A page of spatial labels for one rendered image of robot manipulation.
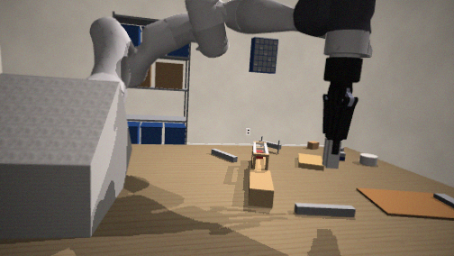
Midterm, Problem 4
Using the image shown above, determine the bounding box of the white short cylinder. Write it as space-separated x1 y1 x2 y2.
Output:
359 153 378 166

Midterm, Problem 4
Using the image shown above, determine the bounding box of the tan flat rectangular board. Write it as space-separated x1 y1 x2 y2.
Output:
298 153 324 170

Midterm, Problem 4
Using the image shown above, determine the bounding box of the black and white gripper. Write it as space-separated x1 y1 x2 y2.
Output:
322 57 363 169

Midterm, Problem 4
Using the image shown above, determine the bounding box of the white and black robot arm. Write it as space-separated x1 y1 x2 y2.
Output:
86 0 376 104

